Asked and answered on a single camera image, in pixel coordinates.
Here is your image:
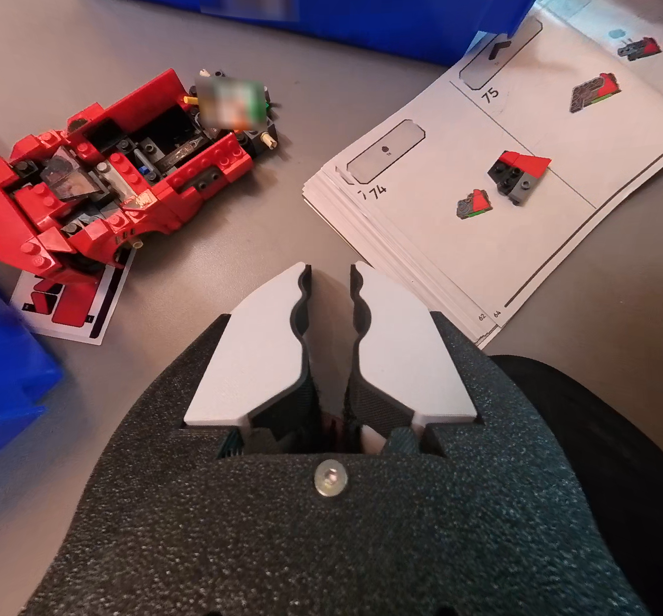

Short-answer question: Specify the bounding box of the small red black brick assembly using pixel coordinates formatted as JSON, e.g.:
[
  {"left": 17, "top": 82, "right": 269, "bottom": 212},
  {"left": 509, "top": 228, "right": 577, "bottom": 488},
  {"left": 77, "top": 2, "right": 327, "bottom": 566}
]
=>
[{"left": 487, "top": 150, "right": 551, "bottom": 207}]

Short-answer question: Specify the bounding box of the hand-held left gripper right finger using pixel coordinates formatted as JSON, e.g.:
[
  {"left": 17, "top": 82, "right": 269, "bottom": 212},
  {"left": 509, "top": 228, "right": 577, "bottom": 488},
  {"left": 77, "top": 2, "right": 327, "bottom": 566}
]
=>
[{"left": 351, "top": 262, "right": 478, "bottom": 429}]

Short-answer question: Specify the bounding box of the red black sticker sheet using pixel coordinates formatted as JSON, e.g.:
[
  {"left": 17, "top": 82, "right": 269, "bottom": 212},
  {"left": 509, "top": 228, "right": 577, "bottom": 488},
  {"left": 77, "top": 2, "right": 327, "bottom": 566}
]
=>
[{"left": 10, "top": 247, "right": 136, "bottom": 346}]

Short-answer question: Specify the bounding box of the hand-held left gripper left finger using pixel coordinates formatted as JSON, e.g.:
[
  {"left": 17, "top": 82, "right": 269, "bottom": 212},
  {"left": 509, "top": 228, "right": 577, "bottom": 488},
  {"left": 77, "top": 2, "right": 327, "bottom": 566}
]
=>
[{"left": 183, "top": 262, "right": 313, "bottom": 429}]

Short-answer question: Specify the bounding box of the white instruction booklet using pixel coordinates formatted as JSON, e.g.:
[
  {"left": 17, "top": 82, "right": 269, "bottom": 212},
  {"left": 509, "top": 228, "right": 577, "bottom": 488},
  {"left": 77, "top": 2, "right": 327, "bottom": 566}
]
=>
[{"left": 302, "top": 0, "right": 663, "bottom": 352}]

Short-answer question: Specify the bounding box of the red toy brick car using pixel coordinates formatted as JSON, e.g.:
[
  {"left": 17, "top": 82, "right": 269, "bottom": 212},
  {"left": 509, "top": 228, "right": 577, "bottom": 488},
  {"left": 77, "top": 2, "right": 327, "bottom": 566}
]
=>
[{"left": 0, "top": 68, "right": 280, "bottom": 285}]

